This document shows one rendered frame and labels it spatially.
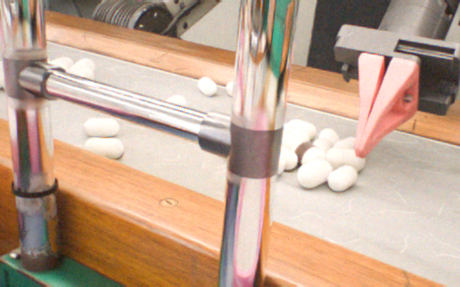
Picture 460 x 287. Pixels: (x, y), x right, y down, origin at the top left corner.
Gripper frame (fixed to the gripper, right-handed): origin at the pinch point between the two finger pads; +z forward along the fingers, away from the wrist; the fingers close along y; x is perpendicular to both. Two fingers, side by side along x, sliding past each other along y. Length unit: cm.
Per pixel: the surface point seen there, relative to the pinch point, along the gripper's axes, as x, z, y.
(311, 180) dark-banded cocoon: 0.2, 4.2, -2.7
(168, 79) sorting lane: 13.2, -8.9, -32.0
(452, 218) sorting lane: 3.2, 2.3, 7.8
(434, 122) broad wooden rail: 14.4, -12.9, 2.3
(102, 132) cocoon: -1.6, 6.7, -22.4
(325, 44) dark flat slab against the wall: 154, -131, -82
